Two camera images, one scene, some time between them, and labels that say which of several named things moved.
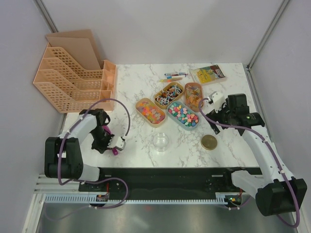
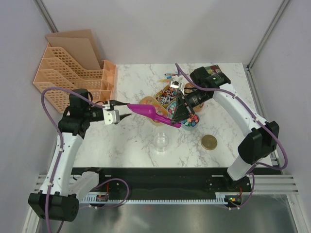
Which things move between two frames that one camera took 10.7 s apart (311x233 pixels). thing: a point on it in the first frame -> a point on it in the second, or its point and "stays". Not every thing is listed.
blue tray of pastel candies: x=182 y=114 stays
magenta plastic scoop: x=108 y=130 -> x=150 y=111
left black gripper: x=102 y=148 -> x=114 y=103
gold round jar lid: x=209 y=142 stays
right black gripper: x=215 y=116 -> x=182 y=111
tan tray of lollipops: x=164 y=97 stays
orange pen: x=169 y=80 stays
